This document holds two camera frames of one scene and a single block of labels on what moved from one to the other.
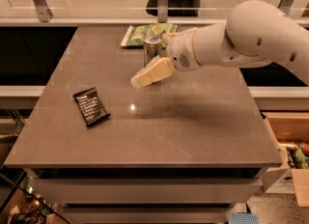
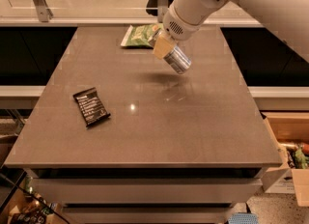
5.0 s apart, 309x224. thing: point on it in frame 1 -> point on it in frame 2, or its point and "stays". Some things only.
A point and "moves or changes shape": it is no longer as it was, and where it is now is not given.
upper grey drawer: (148, 190) stays
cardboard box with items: (291, 132) stays
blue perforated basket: (243, 218) stays
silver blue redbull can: (152, 48) moves or changes shape
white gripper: (181, 49) -> (178, 27)
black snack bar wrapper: (92, 106) stays
